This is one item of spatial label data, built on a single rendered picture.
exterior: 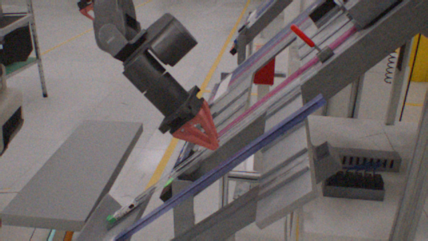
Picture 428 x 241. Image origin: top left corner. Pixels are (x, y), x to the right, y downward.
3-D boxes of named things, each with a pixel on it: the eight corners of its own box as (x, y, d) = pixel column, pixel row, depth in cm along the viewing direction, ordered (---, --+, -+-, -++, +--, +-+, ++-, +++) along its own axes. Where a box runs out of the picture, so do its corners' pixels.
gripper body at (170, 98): (203, 91, 71) (174, 61, 70) (192, 114, 62) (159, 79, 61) (178, 112, 74) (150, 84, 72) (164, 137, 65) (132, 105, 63)
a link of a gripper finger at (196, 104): (233, 127, 71) (196, 90, 69) (229, 146, 65) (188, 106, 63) (206, 148, 74) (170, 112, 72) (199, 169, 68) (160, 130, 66)
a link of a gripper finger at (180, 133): (233, 124, 72) (198, 87, 70) (229, 143, 66) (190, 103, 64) (206, 145, 75) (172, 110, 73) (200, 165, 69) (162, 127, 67)
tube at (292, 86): (111, 224, 81) (107, 220, 81) (114, 219, 82) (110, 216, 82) (317, 72, 61) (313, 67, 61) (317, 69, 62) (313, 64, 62)
